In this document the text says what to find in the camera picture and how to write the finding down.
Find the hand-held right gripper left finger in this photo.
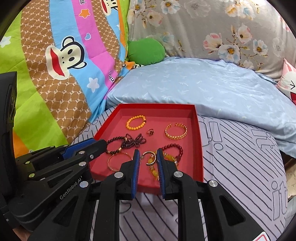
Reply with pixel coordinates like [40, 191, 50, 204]
[29, 149, 141, 241]

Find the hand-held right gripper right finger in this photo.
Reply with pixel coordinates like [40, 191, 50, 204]
[157, 148, 266, 241]

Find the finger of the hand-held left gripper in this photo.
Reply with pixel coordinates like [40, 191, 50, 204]
[15, 138, 108, 173]
[9, 160, 93, 232]

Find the yellow bead bracelet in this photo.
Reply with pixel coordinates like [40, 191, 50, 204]
[147, 154, 179, 181]

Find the gold hoop earring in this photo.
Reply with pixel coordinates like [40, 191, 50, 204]
[142, 151, 158, 167]

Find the thin gold bangle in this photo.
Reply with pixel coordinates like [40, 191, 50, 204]
[108, 152, 133, 172]

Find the black and gold bead bracelet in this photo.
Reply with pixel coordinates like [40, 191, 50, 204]
[105, 136, 130, 155]

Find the dark red bead bracelet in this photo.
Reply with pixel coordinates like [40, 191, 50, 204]
[161, 144, 184, 164]

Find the dark purple bead necklace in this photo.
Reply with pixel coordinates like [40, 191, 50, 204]
[120, 133, 147, 149]

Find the red jewelry box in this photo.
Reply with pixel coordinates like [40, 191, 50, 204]
[89, 103, 204, 182]

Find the colourful cartoon monkey blanket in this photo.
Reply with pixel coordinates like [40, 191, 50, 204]
[0, 0, 130, 149]

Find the light blue pillow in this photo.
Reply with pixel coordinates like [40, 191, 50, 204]
[105, 57, 296, 156]

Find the green pillow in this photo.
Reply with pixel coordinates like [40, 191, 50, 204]
[127, 38, 166, 66]

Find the floral grey pillow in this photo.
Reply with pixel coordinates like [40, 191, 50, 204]
[127, 0, 296, 81]

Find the pink cartoon face pillow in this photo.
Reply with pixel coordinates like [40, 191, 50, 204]
[276, 58, 296, 102]

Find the gold chain bracelet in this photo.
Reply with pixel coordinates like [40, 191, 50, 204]
[165, 123, 187, 141]

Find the orange bead bracelet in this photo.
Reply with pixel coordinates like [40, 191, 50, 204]
[126, 115, 147, 131]

